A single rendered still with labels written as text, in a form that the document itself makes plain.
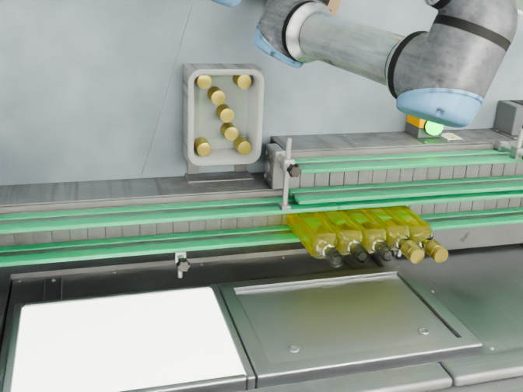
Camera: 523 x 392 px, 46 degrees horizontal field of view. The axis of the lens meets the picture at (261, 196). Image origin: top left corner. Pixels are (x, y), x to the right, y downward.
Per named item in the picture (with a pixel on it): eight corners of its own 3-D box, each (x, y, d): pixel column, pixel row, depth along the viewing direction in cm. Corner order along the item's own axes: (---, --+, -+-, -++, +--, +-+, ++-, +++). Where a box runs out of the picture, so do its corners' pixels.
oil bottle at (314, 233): (285, 222, 151) (315, 264, 132) (286, 201, 149) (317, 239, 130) (306, 221, 153) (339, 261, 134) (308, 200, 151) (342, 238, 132)
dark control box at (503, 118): (492, 127, 173) (510, 136, 166) (497, 99, 170) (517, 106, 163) (517, 127, 175) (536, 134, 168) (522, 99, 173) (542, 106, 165)
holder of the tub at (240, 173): (183, 175, 153) (187, 186, 146) (183, 63, 143) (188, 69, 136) (249, 171, 158) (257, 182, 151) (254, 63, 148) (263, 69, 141)
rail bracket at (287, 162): (269, 197, 147) (286, 218, 136) (273, 129, 141) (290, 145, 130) (281, 197, 148) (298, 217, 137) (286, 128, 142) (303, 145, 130)
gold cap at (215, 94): (207, 86, 145) (210, 90, 141) (222, 85, 146) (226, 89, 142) (207, 101, 146) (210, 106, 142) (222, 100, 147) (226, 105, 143)
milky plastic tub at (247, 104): (182, 155, 151) (188, 166, 143) (182, 63, 143) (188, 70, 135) (250, 152, 156) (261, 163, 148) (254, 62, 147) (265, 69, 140)
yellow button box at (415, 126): (403, 131, 166) (417, 138, 159) (407, 103, 163) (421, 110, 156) (426, 129, 168) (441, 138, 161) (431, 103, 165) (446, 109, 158)
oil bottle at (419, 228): (371, 216, 158) (412, 254, 139) (373, 195, 155) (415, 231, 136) (391, 215, 159) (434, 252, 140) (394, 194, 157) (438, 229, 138)
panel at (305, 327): (15, 315, 130) (-1, 428, 100) (14, 302, 129) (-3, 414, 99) (401, 274, 154) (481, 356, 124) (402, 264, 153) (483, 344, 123)
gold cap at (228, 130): (220, 121, 149) (224, 126, 145) (235, 121, 150) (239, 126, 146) (219, 135, 150) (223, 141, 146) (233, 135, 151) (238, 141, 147)
